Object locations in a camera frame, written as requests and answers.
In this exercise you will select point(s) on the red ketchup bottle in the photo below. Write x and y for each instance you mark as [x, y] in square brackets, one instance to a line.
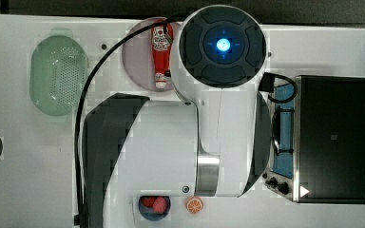
[161, 42]

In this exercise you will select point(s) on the black toaster oven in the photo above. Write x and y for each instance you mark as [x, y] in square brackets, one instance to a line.
[327, 133]

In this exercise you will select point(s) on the red strawberry toy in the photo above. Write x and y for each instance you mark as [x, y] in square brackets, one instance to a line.
[157, 204]

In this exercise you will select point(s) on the green perforated colander basket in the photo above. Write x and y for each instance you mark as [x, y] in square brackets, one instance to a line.
[57, 73]

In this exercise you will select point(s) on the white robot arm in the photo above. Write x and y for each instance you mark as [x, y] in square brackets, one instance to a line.
[204, 144]

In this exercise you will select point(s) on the dark blue bowl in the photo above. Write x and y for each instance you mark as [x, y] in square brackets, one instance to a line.
[149, 214]

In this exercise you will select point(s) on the round grey plate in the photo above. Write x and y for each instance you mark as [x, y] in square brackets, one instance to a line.
[138, 62]

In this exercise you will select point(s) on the orange slice toy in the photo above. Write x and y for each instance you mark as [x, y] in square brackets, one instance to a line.
[194, 205]

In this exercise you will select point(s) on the black oven handle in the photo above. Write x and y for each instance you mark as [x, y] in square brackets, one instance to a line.
[276, 130]

